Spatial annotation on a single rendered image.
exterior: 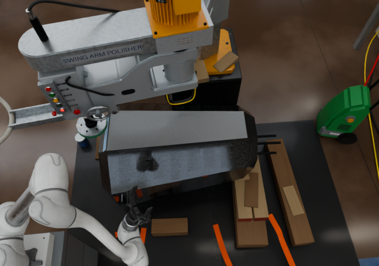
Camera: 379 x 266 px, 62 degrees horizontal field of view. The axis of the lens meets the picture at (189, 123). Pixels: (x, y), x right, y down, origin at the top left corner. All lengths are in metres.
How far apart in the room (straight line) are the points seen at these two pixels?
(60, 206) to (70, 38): 0.81
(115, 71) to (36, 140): 1.82
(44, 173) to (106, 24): 0.79
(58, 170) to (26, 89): 2.56
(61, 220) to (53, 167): 0.23
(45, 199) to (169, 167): 1.09
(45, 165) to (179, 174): 1.09
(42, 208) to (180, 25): 1.01
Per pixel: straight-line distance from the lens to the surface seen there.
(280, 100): 3.54
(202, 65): 2.62
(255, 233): 2.76
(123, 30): 1.68
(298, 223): 2.89
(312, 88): 3.74
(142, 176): 2.33
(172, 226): 2.75
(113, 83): 1.87
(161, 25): 1.64
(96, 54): 1.68
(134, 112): 2.40
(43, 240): 2.16
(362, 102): 3.05
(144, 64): 1.78
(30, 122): 2.23
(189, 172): 2.31
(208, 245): 2.84
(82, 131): 2.35
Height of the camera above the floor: 2.81
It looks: 60 degrees down
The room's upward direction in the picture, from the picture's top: 2 degrees counter-clockwise
